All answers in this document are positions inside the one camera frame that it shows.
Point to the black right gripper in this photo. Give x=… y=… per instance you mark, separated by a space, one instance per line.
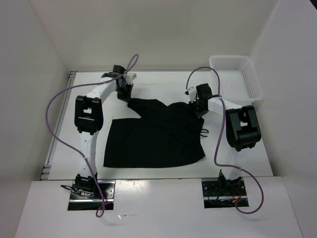
x=199 y=114

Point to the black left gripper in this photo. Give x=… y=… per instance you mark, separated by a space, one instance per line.
x=126 y=97

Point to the black shorts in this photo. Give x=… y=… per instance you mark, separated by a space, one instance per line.
x=162 y=137

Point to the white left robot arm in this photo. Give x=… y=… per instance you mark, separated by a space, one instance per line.
x=89 y=119

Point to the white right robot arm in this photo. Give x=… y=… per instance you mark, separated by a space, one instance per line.
x=240 y=127

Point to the white plastic basket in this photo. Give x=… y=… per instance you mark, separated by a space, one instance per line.
x=239 y=82

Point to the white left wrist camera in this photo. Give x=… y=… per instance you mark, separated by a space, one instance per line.
x=130 y=77

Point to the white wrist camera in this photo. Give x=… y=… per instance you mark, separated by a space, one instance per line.
x=130 y=77
x=192 y=93

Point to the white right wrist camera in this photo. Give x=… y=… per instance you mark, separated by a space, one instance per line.
x=192 y=93

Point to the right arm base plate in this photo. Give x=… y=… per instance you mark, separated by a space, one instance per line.
x=216 y=197

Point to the aluminium table edge rail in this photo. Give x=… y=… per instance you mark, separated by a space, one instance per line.
x=51 y=152

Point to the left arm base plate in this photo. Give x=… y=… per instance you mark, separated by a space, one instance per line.
x=81 y=200

